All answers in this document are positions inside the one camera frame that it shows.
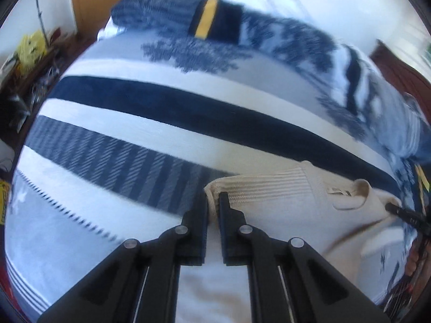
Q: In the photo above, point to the yellow plastic bag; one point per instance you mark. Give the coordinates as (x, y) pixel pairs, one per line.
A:
(32, 47)

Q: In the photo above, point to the dark wooden headboard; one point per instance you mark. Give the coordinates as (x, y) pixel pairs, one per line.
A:
(404, 74)

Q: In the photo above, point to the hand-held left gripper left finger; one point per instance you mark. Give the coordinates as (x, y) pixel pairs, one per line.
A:
(202, 228)

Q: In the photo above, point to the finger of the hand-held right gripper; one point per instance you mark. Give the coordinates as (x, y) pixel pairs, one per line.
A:
(407, 217)

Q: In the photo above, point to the person's right hand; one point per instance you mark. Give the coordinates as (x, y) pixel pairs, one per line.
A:
(412, 262)

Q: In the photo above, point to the blue floral pillow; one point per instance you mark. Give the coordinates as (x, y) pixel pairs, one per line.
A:
(161, 10)

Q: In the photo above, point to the thin metal rod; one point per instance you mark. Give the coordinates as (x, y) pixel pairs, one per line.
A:
(41, 16)

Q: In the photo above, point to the dark wooden side desk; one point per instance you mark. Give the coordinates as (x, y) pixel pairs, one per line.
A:
(40, 74)

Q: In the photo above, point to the floral pillow with yellow stripe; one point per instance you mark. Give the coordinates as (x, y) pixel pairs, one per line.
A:
(421, 178)

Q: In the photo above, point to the beige knit sweater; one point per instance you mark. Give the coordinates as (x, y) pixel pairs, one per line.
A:
(286, 188)

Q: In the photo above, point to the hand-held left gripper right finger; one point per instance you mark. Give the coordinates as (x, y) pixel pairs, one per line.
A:
(225, 228)

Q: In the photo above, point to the blue white striped blanket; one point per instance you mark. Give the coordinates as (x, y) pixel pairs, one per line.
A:
(134, 107)

